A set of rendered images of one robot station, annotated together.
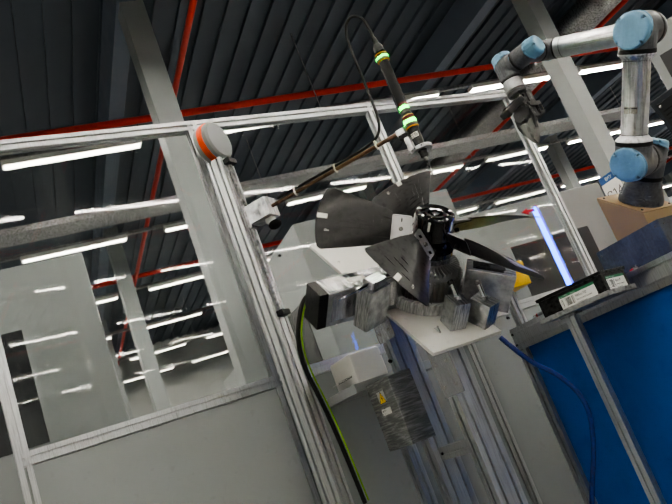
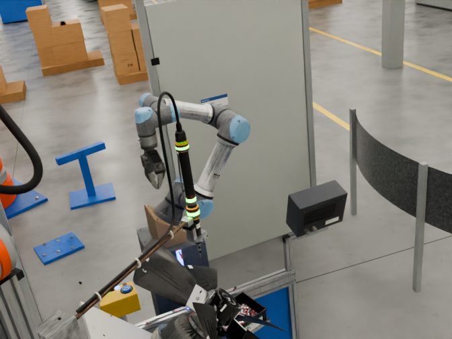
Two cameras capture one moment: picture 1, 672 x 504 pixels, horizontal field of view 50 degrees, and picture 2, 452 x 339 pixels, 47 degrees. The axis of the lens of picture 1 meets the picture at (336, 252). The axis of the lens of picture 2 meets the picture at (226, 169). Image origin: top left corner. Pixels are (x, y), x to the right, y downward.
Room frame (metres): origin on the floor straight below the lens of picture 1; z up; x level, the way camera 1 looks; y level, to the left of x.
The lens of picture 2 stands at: (1.73, 1.13, 2.47)
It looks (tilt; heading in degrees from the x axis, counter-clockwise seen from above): 26 degrees down; 281
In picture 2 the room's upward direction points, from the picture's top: 7 degrees counter-clockwise
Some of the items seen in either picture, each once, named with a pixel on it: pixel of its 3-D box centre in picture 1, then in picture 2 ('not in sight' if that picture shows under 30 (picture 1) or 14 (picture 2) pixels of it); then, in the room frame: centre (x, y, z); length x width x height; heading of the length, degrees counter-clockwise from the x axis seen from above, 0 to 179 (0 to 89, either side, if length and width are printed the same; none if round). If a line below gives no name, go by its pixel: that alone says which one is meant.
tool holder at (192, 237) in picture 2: (414, 138); (194, 227); (2.16, -0.36, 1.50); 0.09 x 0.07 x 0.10; 66
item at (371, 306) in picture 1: (371, 304); not in sight; (2.04, -0.04, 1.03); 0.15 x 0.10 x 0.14; 31
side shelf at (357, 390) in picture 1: (383, 382); not in sight; (2.57, 0.01, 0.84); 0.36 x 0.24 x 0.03; 121
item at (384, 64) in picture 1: (395, 88); (187, 178); (2.16, -0.37, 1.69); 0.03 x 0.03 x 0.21
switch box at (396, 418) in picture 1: (399, 410); not in sight; (2.33, -0.01, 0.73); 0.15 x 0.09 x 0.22; 31
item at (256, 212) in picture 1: (260, 212); (55, 335); (2.41, 0.20, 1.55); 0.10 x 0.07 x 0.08; 66
